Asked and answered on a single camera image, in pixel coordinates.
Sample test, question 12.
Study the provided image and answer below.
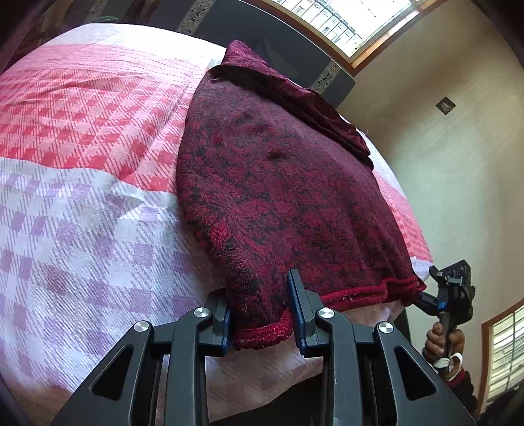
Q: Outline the person's right forearm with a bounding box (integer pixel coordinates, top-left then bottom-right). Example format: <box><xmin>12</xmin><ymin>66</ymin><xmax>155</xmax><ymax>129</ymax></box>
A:
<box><xmin>442</xmin><ymin>366</ymin><xmax>477</xmax><ymax>412</ymax></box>

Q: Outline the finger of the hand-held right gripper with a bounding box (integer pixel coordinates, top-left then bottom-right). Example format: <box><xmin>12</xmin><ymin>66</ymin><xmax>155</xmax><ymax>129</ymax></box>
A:
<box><xmin>408</xmin><ymin>290</ymin><xmax>442</xmax><ymax>317</ymax></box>

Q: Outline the person's right hand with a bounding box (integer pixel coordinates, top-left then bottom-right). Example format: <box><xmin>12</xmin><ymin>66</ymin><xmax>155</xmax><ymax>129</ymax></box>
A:
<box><xmin>423</xmin><ymin>321</ymin><xmax>467</xmax><ymax>371</ymax></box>

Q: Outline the pink checked bedsheet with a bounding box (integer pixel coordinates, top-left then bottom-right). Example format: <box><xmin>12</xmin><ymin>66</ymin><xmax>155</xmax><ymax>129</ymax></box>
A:
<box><xmin>0</xmin><ymin>22</ymin><xmax>435</xmax><ymax>410</ymax></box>

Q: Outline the small wooden framed window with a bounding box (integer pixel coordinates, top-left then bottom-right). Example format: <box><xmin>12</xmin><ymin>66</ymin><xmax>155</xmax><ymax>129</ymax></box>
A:
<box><xmin>481</xmin><ymin>301</ymin><xmax>524</xmax><ymax>400</ymax></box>

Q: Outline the large grid window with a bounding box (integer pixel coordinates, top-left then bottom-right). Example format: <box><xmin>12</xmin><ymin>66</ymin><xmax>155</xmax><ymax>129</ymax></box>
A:
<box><xmin>262</xmin><ymin>0</ymin><xmax>447</xmax><ymax>74</ymax></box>

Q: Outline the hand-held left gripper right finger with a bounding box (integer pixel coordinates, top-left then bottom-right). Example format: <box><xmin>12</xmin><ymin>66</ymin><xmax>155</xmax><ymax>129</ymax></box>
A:
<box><xmin>287</xmin><ymin>268</ymin><xmax>477</xmax><ymax>426</ymax></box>

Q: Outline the dark red patterned garment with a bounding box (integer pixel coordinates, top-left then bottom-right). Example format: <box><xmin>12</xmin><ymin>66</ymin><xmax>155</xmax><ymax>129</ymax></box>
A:
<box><xmin>174</xmin><ymin>40</ymin><xmax>427</xmax><ymax>351</ymax></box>

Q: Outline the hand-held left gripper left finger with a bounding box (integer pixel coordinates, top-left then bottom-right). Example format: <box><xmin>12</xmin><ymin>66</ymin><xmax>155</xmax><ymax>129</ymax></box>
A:
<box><xmin>49</xmin><ymin>292</ymin><xmax>235</xmax><ymax>426</ymax></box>

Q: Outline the dark headboard with patterned strips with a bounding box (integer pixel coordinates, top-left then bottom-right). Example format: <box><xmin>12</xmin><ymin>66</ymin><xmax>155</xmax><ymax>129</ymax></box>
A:
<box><xmin>176</xmin><ymin>0</ymin><xmax>356</xmax><ymax>108</ymax></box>

